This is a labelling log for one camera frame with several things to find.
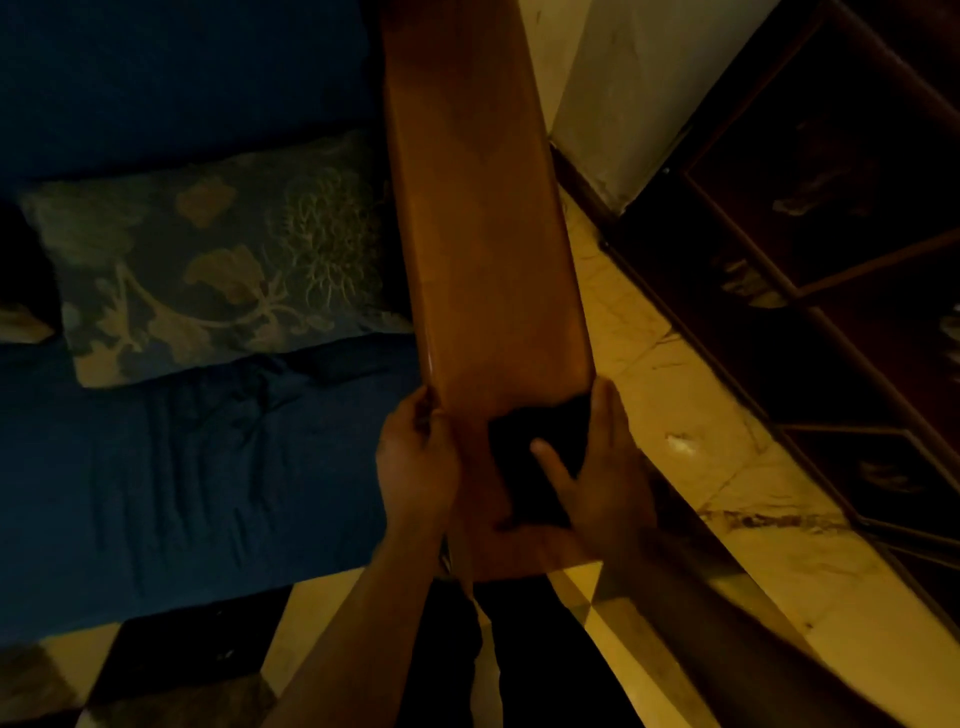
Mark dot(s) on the floral throw pillow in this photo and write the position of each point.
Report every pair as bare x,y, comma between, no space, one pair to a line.
225,262
19,326

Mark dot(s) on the dark blue cleaning cloth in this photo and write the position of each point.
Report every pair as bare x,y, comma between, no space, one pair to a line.
525,465

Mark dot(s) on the long blue fabric sofa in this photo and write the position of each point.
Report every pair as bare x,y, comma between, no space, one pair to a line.
187,487

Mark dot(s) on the person's left forearm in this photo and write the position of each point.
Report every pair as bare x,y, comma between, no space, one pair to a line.
352,645

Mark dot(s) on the person's right hand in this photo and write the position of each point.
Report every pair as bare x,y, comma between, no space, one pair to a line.
611,495

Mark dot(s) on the person's right forearm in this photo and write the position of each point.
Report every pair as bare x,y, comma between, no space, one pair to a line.
750,652

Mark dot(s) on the person's left hand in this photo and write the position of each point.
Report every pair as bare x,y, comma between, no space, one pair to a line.
416,472

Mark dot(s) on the person's dark trousers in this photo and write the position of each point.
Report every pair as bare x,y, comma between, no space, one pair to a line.
555,660

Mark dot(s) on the dark wooden display cabinet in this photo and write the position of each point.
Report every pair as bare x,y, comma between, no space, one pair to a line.
877,259

